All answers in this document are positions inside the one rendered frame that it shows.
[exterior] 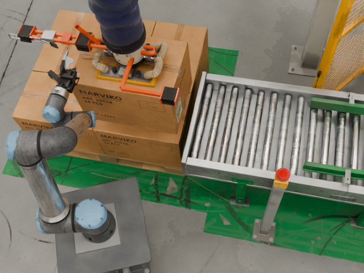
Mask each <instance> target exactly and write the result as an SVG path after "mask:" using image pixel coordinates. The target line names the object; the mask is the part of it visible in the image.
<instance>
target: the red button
mask: <svg viewBox="0 0 364 273"><path fill-rule="evenodd" d="M276 177H277V179H278V180H280V181H287V180H288V179H289V178H290V172H289V170H288V169H286V168H279V169H278V170H277V172H276Z"/></svg>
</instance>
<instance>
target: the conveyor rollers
mask: <svg viewBox="0 0 364 273"><path fill-rule="evenodd" d="M212 90H213V85H211V84H207V85H206V89H205V94H204V98H203V103H202V106H201V110H200V115H199V119H198V124H197V129H196V133H195V136H194V141H193V145H192V150H191V155H190V158H196V159H198V154H199V149H200V144H201V141H202V136H203V131H204V127H205V122H206V117H207V113H208V110H209V104H210V100H211V95H212ZM225 91H226V87H225V86H219V89H218V95H217V99H216V104H215V108H214V112H213V118H212V122H211V127H210V132H209V137H208V141H207V145H206V150H205V155H204V160H208V161H211V160H212V155H213V149H214V146H215V140H216V136H217V131H218V125H219V120H220V115H221V112H222V106H223V101H224V96H225ZM238 92H239V89H238V88H232V91H231V96H230V101H229V106H228V110H227V116H226V121H225V126H224V132H223V137H222V142H221V146H220V151H219V156H218V161H217V162H218V163H225V161H226V156H227V152H228V146H229V141H230V135H231V130H232V124H233V119H234V115H235V109H236V103H237V98H238ZM251 94H252V91H251V90H249V89H246V90H245V92H244V98H243V104H242V110H241V113H240V119H239V125H238V131H237V136H236V142H235V148H234V152H233V158H232V165H237V166H239V163H240V159H241V153H242V147H243V141H244V135H245V129H246V123H247V119H248V113H249V107H250V101H251ZM264 97H265V92H263V91H260V92H258V94H257V101H256V107H255V113H254V117H253V124H252V131H251V137H250V143H249V150H248V156H247V160H246V167H250V168H254V162H255V156H256V149H257V142H258V135H259V129H260V124H261V118H262V111H263V104H264ZM291 98H292V97H291V96H290V95H285V96H284V102H283V110H282V118H281V126H280V131H279V139H278V147H277V155H276V163H275V171H274V172H276V171H277V170H278V169H279V168H283V164H284V155H285V147H286V141H287V133H288V124H289V116H290V107H291ZM305 100H306V99H305V98H304V97H299V98H298V100H297V109H296V118H295V127H294V136H293V141H292V150H291V159H290V168H289V172H290V174H292V175H297V170H298V160H299V154H300V145H301V135H302V125H303V115H304V105H305ZM277 101H278V94H276V93H272V94H271V98H270V105H269V112H268V119H267V123H266V130H265V138H264V145H263V152H262V159H261V166H260V170H266V171H268V167H269V159H270V151H271V144H272V136H273V132H274V124H275V116H276V109H277ZM360 115H361V114H352V135H351V146H350V167H349V168H353V169H357V170H358V167H359V141H360ZM317 116H318V108H310V118H309V128H308V139H307V150H306V156H305V161H310V162H314V150H315V139H316V127H317ZM331 124H332V110H326V109H325V110H324V118H323V131H322V144H321V156H320V164H327V165H328V160H329V146H330V131H331ZM345 129H346V112H338V121H337V136H336V152H335V166H340V167H343V157H344V147H345Z"/></svg>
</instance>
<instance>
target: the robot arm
mask: <svg viewBox="0 0 364 273"><path fill-rule="evenodd" d="M72 63H74V60H73V59H72V58H70V57H68V51H66V53H65V55H64V57H63V59H62V62H61V65H60V74H59V77H58V76H57V75H56V74H55V72H54V71H52V70H50V71H48V74H49V77H50V78H51V79H53V80H54V81H55V82H56V83H57V85H56V86H55V87H53V88H52V90H51V93H50V95H49V97H48V100H47V102H46V104H45V107H44V108H43V111H42V116H43V118H45V120H47V121H49V122H50V123H51V125H52V127H53V129H44V130H28V131H20V130H18V131H12V132H10V133H9V135H8V137H7V140H6V156H7V158H8V159H9V160H16V162H17V163H18V164H19V166H20V168H21V170H22V172H23V174H24V176H25V178H26V180H27V182H28V184H29V186H30V188H31V190H32V192H33V194H34V196H35V198H36V200H37V202H38V204H39V207H38V209H37V213H36V218H37V221H36V223H37V227H38V230H39V231H40V232H41V233H47V234H52V233H77V232H81V233H82V234H83V236H84V237H85V239H87V240H88V241H90V242H92V243H103V242H105V241H107V240H109V239H110V238H111V237H112V235H113V234H114V232H115V229H116V221H115V218H114V216H113V215H112V213H111V212H109V211H108V210H106V208H105V206H104V205H103V203H101V202H100V201H98V200H96V199H85V200H83V201H82V202H80V203H68V201H67V200H66V198H63V197H62V196H61V194H60V191H59V188H58V187H57V184H56V181H55V179H54V176H53V174H52V172H51V169H50V167H49V164H48V162H47V159H46V158H54V157H59V156H62V155H65V154H68V153H70V152H71V151H72V150H73V149H74V148H75V147H76V145H77V140H78V138H79V137H80V136H81V135H82V134H83V133H84V132H85V131H86V130H87V129H88V128H94V127H95V126H96V120H95V112H94V111H91V110H89V111H74V112H65V111H64V107H65V105H66V102H67V100H68V97H69V93H72V92H73V89H74V87H75V86H77V83H78V81H79V79H80V78H79V77H77V76H79V75H80V74H79V73H77V72H76V68H73V69H68V68H69V65H70V64H72ZM65 68H66V69H65ZM77 79H78V81H77V83H75V81H76V80H77Z"/></svg>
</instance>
